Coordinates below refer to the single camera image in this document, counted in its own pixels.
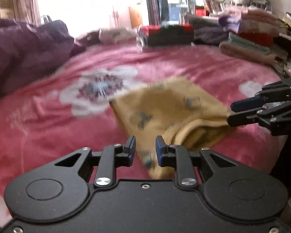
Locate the red knit folded sweater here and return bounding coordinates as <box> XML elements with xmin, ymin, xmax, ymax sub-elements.
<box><xmin>233</xmin><ymin>31</ymin><xmax>274</xmax><ymax>47</ymax></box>

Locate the yellow printed garment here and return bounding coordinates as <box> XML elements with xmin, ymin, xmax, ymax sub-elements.
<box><xmin>109</xmin><ymin>76</ymin><xmax>236</xmax><ymax>180</ymax></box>

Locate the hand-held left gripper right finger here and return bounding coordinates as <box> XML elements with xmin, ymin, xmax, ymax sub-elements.
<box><xmin>155</xmin><ymin>135</ymin><xmax>240</xmax><ymax>187</ymax></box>

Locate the grey folded garment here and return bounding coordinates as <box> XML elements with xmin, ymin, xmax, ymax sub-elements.
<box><xmin>184</xmin><ymin>15</ymin><xmax>231</xmax><ymax>45</ymax></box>

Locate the purple duvet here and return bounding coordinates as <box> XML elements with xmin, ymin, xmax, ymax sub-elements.
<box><xmin>0</xmin><ymin>18</ymin><xmax>88</xmax><ymax>103</ymax></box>

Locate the white printed cloth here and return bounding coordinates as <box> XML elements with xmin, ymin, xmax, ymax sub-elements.
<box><xmin>98</xmin><ymin>27</ymin><xmax>136</xmax><ymax>45</ymax></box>

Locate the dark purple cloth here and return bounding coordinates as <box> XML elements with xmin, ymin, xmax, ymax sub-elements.
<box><xmin>74</xmin><ymin>30</ymin><xmax>101</xmax><ymax>51</ymax></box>

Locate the pale pink folded garment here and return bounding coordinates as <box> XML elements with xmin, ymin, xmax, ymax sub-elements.
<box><xmin>223</xmin><ymin>7</ymin><xmax>278</xmax><ymax>21</ymax></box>

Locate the light teal folded garment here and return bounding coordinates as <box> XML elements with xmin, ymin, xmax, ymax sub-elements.
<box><xmin>228</xmin><ymin>33</ymin><xmax>271</xmax><ymax>55</ymax></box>

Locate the pink floral curtain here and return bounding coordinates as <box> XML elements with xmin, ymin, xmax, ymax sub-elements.
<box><xmin>12</xmin><ymin>0</ymin><xmax>40</xmax><ymax>27</ymax></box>

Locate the white air conditioner unit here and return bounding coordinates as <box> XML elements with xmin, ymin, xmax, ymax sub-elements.
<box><xmin>0</xmin><ymin>0</ymin><xmax>15</xmax><ymax>20</ymax></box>

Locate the pink floral bed sheet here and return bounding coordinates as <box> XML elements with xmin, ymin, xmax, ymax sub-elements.
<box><xmin>0</xmin><ymin>40</ymin><xmax>288</xmax><ymax>224</ymax></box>

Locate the black metal frame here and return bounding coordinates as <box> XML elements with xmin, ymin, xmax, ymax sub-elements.
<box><xmin>40</xmin><ymin>15</ymin><xmax>54</xmax><ymax>26</ymax></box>

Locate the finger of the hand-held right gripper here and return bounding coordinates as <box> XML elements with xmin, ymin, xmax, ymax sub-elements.
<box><xmin>227</xmin><ymin>98</ymin><xmax>291</xmax><ymax>128</ymax></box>
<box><xmin>230</xmin><ymin>80</ymin><xmax>291</xmax><ymax>113</ymax></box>

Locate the dark purple curtain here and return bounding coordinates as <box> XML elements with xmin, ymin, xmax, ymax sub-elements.
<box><xmin>143</xmin><ymin>0</ymin><xmax>169</xmax><ymax>27</ymax></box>

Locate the red green knit sweater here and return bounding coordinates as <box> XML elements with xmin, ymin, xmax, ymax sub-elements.
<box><xmin>138</xmin><ymin>24</ymin><xmax>194</xmax><ymax>39</ymax></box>

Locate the lavender leaf print garment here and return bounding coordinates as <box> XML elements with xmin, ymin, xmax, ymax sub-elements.
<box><xmin>218</xmin><ymin>16</ymin><xmax>283</xmax><ymax>34</ymax></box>

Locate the beige folded blanket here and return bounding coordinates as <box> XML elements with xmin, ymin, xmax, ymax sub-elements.
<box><xmin>219</xmin><ymin>41</ymin><xmax>278</xmax><ymax>65</ymax></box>

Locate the black white striped garment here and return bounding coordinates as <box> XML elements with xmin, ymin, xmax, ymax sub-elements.
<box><xmin>137</xmin><ymin>33</ymin><xmax>196</xmax><ymax>52</ymax></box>

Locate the orange wooden cabinet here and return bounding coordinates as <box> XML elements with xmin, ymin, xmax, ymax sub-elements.
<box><xmin>128</xmin><ymin>5</ymin><xmax>143</xmax><ymax>28</ymax></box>

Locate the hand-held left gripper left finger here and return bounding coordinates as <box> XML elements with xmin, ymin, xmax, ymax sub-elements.
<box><xmin>54</xmin><ymin>135</ymin><xmax>137</xmax><ymax>188</ymax></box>

